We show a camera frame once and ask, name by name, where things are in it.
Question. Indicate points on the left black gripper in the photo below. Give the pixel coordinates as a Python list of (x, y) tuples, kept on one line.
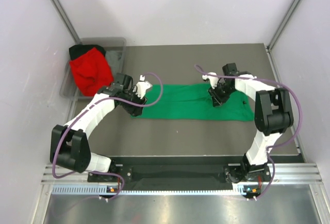
[(135, 110)]

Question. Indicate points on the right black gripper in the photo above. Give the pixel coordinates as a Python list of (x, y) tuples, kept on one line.
[(217, 100)]

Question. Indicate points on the green t-shirt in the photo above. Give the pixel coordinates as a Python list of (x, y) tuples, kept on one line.
[(193, 101)]

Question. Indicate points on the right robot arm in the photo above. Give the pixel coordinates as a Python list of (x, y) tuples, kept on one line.
[(272, 117)]

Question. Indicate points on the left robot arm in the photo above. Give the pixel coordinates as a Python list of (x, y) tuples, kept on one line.
[(69, 142)]

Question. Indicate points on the red t-shirt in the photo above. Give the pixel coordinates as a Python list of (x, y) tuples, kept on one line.
[(91, 72)]

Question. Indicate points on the grey plastic bin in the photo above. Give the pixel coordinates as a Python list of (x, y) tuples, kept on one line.
[(115, 48)]

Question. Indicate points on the black t-shirt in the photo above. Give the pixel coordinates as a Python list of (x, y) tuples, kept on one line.
[(80, 49)]

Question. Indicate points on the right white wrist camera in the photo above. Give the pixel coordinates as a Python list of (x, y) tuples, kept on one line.
[(212, 78)]

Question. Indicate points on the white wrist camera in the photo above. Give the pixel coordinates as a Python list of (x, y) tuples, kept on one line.
[(212, 78), (141, 87)]

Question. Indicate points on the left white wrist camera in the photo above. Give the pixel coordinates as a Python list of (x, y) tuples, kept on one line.
[(141, 87)]

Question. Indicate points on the left aluminium frame post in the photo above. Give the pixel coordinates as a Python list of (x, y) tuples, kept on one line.
[(65, 19)]

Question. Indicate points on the aluminium frame post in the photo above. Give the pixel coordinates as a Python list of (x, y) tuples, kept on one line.
[(283, 24), (65, 19)]

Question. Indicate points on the slotted grey cable duct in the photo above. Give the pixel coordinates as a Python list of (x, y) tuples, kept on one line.
[(109, 190)]

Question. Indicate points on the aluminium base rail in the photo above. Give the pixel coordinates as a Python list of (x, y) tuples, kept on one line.
[(284, 173)]

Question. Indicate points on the right aluminium frame post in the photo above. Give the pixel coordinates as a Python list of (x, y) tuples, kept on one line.
[(283, 24)]

